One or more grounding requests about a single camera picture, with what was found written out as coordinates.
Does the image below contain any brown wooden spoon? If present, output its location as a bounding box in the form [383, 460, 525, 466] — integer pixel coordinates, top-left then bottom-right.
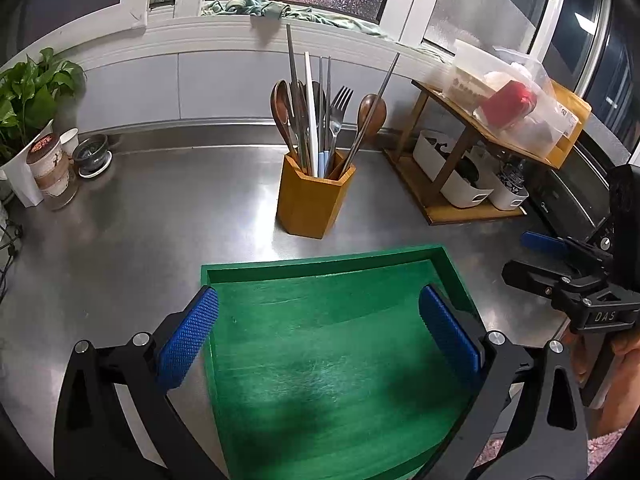
[271, 79, 301, 161]
[356, 93, 387, 140]

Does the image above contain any small white cup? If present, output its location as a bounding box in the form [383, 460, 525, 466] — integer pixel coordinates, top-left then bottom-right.
[59, 128, 81, 158]

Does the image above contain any pink fluffy towel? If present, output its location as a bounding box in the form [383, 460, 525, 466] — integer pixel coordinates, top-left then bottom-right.
[470, 435, 626, 480]

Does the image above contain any green potted plant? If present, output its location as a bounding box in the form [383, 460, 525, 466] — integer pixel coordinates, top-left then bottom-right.
[0, 47, 87, 161]

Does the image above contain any brown paper envelope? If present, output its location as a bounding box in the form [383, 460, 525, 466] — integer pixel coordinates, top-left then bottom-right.
[545, 80, 592, 168]

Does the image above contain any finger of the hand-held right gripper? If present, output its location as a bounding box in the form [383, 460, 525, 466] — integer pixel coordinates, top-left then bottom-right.
[520, 231, 613, 273]
[501, 259, 608, 306]

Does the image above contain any glass jar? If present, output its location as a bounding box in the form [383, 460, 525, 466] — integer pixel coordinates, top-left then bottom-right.
[42, 162, 81, 212]

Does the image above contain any plain metal chopstick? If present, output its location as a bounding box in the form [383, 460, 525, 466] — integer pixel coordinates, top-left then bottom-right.
[285, 24, 310, 173]
[342, 51, 402, 173]

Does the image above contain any wooden utensil holder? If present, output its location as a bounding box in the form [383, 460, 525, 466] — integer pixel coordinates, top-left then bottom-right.
[276, 149, 357, 240]

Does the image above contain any large white plastic basket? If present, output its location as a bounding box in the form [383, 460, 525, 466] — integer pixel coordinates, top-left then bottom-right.
[412, 130, 495, 209]

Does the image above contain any green cloth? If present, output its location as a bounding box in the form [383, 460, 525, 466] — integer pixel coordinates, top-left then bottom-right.
[201, 0, 451, 61]

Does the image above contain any red packet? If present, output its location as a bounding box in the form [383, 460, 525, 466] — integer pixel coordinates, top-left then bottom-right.
[480, 81, 536, 128]

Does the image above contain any wooden rack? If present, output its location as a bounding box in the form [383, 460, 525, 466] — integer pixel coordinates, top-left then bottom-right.
[382, 79, 561, 226]

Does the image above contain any black kitchen appliance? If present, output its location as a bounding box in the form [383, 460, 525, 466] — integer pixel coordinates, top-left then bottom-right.
[520, 125, 640, 241]

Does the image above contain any patterned paper cup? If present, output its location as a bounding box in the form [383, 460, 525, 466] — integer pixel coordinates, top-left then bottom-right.
[26, 132, 71, 192]

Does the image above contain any person's right hand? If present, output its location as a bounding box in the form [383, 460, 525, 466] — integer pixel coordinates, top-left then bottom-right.
[569, 327, 640, 436]

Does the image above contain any small white plastic basket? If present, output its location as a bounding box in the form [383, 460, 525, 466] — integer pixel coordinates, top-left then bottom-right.
[487, 160, 530, 211]

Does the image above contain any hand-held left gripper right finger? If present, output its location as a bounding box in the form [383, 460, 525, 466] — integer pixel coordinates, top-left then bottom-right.
[419, 285, 587, 480]

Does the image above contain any clear plastic bag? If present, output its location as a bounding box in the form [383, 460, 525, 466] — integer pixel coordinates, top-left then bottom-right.
[442, 39, 583, 158]

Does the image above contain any white chopstick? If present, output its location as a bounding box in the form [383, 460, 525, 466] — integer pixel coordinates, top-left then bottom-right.
[304, 51, 321, 178]

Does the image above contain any large metal fork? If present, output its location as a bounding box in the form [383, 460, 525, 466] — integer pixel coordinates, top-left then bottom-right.
[327, 86, 355, 161]

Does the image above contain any dark ceramic bowl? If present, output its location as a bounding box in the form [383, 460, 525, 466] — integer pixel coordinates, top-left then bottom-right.
[72, 134, 112, 179]

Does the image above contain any blue-handled metal chopstick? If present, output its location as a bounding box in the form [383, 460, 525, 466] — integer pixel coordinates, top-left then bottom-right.
[319, 56, 329, 177]
[326, 56, 335, 177]

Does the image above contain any black cable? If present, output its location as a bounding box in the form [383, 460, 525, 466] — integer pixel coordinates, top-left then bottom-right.
[0, 222, 25, 306]

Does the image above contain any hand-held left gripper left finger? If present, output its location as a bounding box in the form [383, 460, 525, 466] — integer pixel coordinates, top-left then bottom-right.
[52, 285, 226, 480]

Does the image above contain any green wooden tray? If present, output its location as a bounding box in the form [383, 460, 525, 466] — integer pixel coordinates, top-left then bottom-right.
[200, 244, 488, 480]

